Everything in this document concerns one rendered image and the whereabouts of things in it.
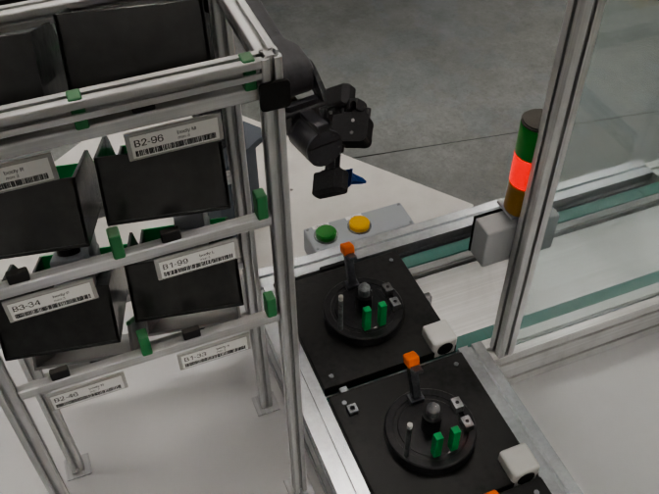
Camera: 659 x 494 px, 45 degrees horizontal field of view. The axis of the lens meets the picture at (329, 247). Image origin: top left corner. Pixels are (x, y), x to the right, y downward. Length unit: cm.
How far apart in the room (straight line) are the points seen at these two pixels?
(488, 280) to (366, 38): 257
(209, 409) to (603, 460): 67
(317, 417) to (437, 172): 201
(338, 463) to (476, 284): 47
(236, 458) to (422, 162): 206
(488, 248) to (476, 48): 282
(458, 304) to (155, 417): 58
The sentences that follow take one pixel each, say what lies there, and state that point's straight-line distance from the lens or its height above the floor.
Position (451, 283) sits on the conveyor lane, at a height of 92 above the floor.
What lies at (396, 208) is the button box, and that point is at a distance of 159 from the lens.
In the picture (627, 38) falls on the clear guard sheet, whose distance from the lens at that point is 104.
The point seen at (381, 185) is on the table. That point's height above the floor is 86.
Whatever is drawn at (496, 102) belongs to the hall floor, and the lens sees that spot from 359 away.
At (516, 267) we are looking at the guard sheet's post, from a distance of 121.
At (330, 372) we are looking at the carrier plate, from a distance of 131.
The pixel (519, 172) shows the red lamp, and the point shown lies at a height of 134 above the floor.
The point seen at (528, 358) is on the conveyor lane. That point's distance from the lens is 142.
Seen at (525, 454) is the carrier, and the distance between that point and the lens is 124.
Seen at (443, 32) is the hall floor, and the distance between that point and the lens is 405.
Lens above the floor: 204
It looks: 46 degrees down
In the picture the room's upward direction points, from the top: 1 degrees counter-clockwise
